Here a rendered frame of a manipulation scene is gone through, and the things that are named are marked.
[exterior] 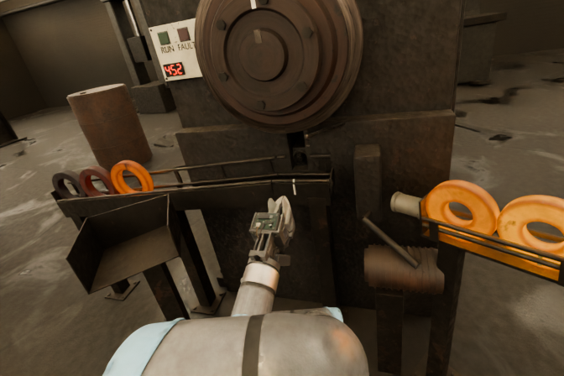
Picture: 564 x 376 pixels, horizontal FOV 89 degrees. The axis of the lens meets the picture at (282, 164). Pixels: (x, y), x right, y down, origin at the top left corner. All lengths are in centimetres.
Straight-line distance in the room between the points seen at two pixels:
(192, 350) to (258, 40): 63
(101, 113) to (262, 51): 292
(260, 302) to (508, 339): 110
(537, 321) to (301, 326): 137
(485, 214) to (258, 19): 68
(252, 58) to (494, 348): 131
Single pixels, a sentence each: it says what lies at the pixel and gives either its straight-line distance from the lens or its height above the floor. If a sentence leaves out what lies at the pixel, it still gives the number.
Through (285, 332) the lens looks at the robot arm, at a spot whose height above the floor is 93.
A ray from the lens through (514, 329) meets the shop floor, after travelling 155.
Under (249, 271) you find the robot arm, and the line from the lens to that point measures 63.
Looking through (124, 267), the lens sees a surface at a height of 59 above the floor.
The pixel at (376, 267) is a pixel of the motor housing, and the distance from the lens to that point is 92.
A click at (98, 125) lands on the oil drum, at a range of 358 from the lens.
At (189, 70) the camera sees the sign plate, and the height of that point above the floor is 109.
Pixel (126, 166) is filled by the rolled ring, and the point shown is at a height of 77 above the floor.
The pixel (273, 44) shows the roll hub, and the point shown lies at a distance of 73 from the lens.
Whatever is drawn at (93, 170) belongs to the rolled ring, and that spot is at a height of 76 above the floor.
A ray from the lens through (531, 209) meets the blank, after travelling 75.
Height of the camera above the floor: 117
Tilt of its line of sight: 25 degrees down
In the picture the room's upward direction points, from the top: 10 degrees counter-clockwise
